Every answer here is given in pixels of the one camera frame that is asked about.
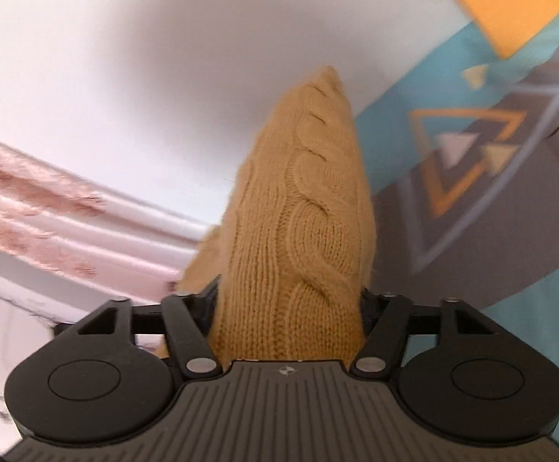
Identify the pink curtain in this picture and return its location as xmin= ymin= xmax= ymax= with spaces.
xmin=0 ymin=143 xmax=209 ymax=300

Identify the mustard cable-knit sweater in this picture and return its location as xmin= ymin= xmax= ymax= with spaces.
xmin=176 ymin=67 xmax=376 ymax=365

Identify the blue grey patterned bedsheet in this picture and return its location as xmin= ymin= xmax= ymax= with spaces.
xmin=353 ymin=0 xmax=559 ymax=311

